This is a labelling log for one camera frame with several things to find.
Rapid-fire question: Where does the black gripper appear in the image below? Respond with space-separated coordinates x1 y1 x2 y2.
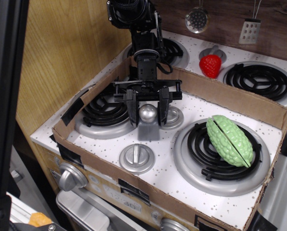
114 56 182 127

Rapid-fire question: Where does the grey pepper shaker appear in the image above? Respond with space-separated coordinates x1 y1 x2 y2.
137 104 160 141

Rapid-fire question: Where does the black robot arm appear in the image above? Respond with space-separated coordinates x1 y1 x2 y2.
106 0 182 127

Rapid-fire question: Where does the upper silver stovetop knob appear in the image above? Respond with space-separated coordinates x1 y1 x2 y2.
160 106 184 130

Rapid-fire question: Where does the silver stovetop knob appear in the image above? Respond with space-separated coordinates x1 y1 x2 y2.
160 106 184 130
119 143 155 174
199 45 227 63

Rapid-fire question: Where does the front left black burner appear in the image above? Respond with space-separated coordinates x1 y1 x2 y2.
82 83 130 127

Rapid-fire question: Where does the black burner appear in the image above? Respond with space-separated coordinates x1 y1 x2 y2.
82 83 130 127
218 62 287 101
187 120 262 181
123 38 185 66

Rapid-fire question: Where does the back left black burner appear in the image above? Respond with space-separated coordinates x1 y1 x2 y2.
123 38 185 66

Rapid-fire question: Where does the lower silver stovetop knob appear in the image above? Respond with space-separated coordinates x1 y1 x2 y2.
119 143 155 174

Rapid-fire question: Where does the red toy strawberry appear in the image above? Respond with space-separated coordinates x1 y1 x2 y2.
199 54 222 78

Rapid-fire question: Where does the back silver stovetop knob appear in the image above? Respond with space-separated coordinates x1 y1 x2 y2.
199 45 227 63

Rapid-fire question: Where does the hanging silver strainer ladle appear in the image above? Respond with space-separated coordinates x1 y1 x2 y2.
185 0 210 34

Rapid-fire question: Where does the front right black burner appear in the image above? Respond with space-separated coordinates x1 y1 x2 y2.
187 120 262 181

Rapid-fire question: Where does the brown cardboard barrier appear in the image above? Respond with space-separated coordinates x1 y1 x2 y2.
52 57 287 231

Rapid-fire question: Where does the green bitter melon toy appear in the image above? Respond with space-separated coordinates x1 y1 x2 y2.
206 115 253 168

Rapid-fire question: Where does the silver front panel knob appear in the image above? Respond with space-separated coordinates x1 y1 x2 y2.
59 162 88 192

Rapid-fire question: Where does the hanging silver spatula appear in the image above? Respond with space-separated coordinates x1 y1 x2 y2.
238 0 262 45

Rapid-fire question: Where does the back right black burner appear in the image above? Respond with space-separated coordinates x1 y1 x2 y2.
218 62 287 101

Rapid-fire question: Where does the silver oven door handle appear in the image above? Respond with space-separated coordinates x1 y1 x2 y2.
56 191 144 231

